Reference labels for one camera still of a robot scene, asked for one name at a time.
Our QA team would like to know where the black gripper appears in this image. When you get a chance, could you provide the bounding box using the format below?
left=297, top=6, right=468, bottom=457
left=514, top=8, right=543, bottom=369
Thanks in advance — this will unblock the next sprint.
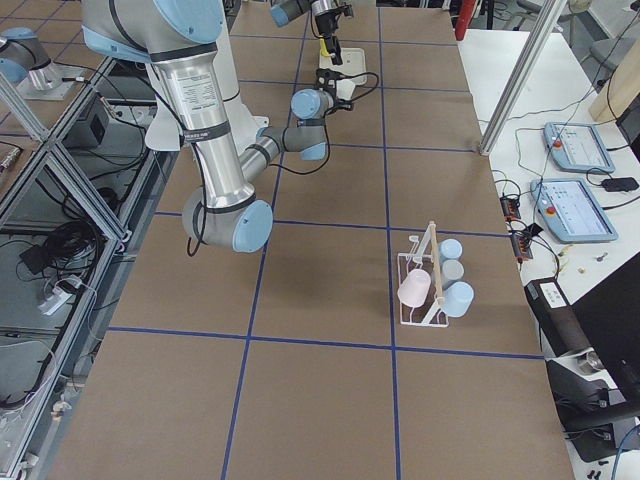
left=312, top=2, right=353, bottom=65
left=314, top=68, right=354, bottom=113

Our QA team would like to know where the light blue plastic cup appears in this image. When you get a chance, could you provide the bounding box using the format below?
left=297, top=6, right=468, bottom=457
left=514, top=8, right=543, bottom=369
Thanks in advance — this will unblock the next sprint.
left=442, top=281, right=475, bottom=318
left=439, top=238, right=463, bottom=263

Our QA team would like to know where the pink plastic cup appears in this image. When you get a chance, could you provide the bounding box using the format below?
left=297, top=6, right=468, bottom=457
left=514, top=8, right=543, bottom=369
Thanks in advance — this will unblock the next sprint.
left=397, top=269, right=431, bottom=308

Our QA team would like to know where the grey plastic cup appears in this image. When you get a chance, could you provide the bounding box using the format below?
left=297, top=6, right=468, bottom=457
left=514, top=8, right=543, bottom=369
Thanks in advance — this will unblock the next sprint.
left=441, top=259, right=464, bottom=289

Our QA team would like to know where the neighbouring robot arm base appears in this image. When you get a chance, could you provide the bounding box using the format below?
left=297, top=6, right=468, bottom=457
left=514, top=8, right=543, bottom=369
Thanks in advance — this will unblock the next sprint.
left=1, top=27, right=85, bottom=101

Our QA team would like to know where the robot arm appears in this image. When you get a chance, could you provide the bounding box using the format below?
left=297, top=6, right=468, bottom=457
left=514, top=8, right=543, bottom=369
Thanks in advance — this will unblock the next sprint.
left=270, top=0, right=353, bottom=65
left=82, top=1, right=353, bottom=253

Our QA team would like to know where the yellow plastic cup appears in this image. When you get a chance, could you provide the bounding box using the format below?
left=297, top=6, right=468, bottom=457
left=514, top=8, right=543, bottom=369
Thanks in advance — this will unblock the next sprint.
left=319, top=38, right=332, bottom=58

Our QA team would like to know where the cream tray with bunny drawing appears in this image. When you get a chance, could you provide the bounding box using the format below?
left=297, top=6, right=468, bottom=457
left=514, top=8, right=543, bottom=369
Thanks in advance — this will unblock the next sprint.
left=319, top=48, right=367, bottom=100

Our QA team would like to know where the red cylinder object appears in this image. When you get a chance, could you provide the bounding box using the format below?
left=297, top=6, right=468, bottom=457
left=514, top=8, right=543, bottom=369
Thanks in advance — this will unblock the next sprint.
left=454, top=0, right=476, bottom=41

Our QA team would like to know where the blue teach pendant far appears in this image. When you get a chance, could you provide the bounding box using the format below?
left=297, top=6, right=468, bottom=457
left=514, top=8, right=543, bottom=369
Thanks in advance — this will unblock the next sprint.
left=543, top=122, right=615, bottom=174

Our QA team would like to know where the blue teach pendant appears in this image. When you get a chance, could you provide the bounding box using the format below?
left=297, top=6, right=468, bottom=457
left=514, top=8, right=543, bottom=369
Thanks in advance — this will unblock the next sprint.
left=543, top=122, right=615, bottom=174
left=530, top=178, right=618, bottom=244

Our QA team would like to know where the blue teach pendant near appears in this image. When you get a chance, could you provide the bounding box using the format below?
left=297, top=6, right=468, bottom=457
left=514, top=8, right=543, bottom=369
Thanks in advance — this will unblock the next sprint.
left=530, top=178, right=618, bottom=244

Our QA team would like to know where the black handheld device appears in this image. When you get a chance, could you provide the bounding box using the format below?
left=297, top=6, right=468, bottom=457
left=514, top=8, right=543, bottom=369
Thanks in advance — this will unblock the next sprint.
left=601, top=177, right=639, bottom=192

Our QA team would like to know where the black box with label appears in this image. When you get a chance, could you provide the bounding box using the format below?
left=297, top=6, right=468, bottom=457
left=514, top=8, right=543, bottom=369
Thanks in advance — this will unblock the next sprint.
left=524, top=277, right=592, bottom=359

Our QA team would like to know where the black monitor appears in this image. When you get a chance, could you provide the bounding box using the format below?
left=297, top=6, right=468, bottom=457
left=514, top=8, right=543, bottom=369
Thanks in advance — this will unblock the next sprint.
left=572, top=256, right=640, bottom=398

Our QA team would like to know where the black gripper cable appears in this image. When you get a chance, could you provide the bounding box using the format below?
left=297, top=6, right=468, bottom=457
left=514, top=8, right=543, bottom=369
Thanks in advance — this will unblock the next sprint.
left=272, top=71, right=380, bottom=176

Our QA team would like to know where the white wire cup rack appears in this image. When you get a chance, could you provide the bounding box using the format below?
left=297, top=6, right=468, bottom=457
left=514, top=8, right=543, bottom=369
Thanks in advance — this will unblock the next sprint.
left=396, top=221, right=449, bottom=328

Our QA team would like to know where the aluminium frame post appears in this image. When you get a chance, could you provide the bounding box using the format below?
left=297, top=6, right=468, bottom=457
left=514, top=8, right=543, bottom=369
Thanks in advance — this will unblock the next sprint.
left=479, top=0, right=566, bottom=156

